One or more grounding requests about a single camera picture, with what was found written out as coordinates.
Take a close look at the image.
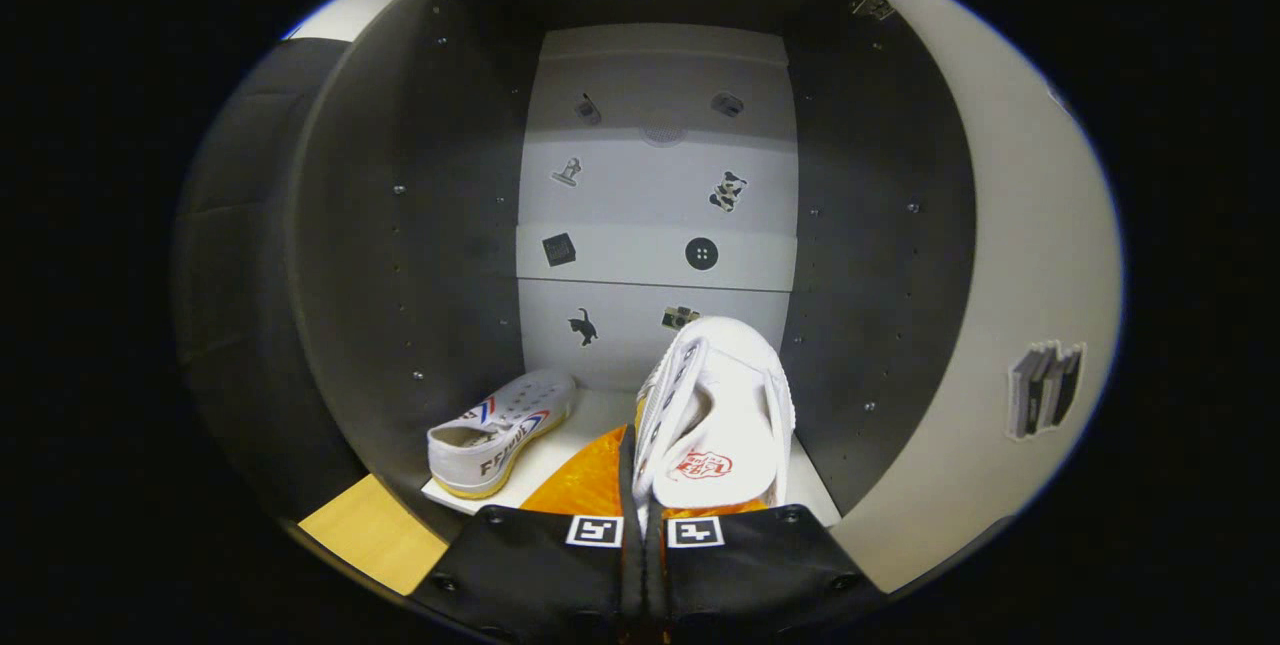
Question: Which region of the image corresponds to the dark grey shoe cabinet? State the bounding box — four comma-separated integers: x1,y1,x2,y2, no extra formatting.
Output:
285,0,978,528

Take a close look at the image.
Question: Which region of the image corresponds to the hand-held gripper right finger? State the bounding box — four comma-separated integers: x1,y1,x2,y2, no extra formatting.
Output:
645,499,887,645

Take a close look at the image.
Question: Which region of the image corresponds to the white shoe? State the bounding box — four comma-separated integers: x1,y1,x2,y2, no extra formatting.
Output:
633,315,798,512
427,370,579,500

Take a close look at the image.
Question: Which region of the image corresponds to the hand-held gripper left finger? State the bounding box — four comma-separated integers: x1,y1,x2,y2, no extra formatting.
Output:
415,425,642,645

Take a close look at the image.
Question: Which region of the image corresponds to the black backdrop cloth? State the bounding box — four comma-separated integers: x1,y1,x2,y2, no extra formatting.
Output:
172,37,369,526

